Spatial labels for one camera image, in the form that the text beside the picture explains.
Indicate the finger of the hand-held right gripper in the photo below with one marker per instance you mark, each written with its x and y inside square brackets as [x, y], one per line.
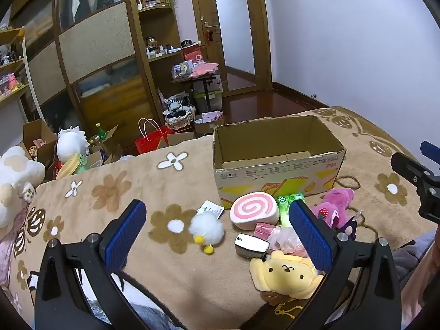
[431, 151]
[407, 166]

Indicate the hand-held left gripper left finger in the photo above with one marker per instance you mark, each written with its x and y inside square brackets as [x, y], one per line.
[125, 233]

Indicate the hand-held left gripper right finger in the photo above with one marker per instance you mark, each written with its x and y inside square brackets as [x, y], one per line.
[309, 233]

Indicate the green tissue pack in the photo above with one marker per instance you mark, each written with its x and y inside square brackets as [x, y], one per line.
[287, 209]

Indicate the pink bear plush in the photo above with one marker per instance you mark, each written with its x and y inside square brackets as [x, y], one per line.
[333, 202]

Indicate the dark purple plush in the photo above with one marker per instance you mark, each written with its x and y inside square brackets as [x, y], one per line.
[350, 225]

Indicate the yellow dog plush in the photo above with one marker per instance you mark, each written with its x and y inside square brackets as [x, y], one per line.
[285, 271]

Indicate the silver and black box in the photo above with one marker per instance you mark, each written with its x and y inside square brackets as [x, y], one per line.
[251, 245]

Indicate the pink swirl roll cushion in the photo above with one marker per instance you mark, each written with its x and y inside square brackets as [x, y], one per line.
[252, 209]

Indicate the printed cardboard box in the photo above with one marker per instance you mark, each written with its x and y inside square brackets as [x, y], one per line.
[275, 175]

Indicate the white fluffy duck plush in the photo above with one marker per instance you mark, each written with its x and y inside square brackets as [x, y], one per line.
[206, 228]

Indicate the pink plastic bag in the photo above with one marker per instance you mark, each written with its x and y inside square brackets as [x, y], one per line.
[287, 242]

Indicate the brown floral blanket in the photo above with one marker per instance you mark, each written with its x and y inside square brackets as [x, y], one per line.
[137, 182]

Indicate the grey cloth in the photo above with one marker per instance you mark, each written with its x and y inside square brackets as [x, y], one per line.
[412, 254]

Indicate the green frog toy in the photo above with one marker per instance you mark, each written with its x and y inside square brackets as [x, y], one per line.
[77, 165]

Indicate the open cardboard box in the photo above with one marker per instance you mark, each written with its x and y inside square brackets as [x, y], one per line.
[110, 147]
[36, 132]

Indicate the red paper bag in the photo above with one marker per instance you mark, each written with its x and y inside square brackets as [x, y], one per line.
[149, 142]

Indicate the green glass bottle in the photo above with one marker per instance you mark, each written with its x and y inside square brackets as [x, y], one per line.
[100, 132]

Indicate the white-haired plush head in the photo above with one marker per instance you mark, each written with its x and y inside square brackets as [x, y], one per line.
[70, 144]

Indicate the large cream plush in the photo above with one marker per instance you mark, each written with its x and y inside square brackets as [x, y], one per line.
[17, 175]

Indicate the lace-trimmed basket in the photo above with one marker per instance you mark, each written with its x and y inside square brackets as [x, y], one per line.
[178, 120]

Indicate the cardboard box with pink items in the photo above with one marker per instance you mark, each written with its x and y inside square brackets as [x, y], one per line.
[208, 120]

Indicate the clear plastic storage bin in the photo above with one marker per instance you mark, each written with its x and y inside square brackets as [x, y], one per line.
[213, 96]

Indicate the small dark table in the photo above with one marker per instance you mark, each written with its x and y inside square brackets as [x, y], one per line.
[206, 86]

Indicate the pink papers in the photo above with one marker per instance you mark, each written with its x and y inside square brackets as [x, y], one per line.
[204, 68]

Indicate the pink toy figure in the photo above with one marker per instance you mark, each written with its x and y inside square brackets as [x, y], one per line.
[13, 81]

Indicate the red box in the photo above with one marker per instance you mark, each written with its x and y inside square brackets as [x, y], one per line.
[193, 54]

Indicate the wooden wardrobe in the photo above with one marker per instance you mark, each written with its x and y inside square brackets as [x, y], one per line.
[96, 41]

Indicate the wooden glass door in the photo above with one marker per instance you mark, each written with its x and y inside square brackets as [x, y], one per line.
[228, 24]

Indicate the wooden corner shelf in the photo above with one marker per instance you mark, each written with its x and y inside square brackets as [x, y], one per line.
[154, 10]

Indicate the wall shelf with figures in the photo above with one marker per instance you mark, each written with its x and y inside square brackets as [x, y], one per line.
[10, 62]

